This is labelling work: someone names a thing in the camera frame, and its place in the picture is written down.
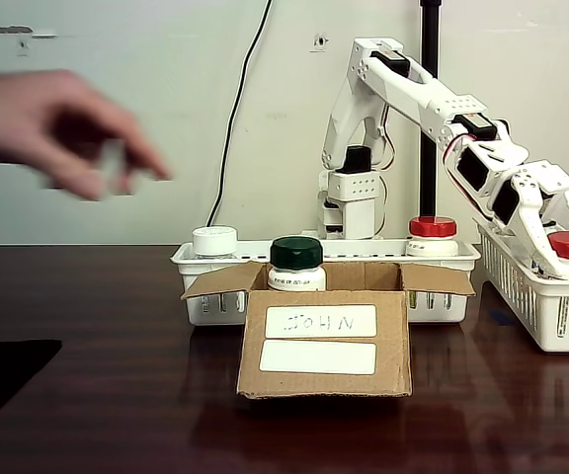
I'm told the green cap pill bottle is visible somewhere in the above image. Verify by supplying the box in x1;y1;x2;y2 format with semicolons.
267;236;328;292

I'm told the white basket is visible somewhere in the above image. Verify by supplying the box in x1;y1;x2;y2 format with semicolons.
476;219;569;355
169;239;483;327

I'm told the brown cardboard box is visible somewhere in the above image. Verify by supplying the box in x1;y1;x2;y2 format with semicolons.
180;260;477;399

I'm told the white cap pill bottle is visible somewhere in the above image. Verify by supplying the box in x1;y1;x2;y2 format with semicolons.
191;225;240;262

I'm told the person's bare hand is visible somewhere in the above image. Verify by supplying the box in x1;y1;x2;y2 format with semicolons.
0;68;175;201

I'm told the black vertical pole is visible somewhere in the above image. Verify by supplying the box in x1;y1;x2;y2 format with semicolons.
419;0;445;229

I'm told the black cable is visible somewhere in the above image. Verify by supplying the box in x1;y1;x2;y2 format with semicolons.
206;0;274;229

